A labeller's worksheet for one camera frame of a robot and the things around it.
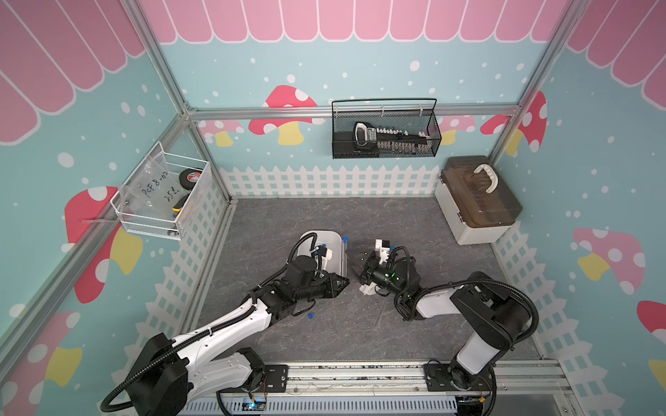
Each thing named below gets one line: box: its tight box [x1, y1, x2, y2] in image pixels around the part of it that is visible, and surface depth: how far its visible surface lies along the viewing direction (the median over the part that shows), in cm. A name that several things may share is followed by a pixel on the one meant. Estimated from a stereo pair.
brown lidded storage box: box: [433, 155, 523, 246], surface depth 101 cm
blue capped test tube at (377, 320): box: [373, 297, 388, 330], surface depth 87 cm
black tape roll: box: [178, 168, 203, 190], surface depth 81 cm
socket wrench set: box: [353, 121, 431, 154], surface depth 91 cm
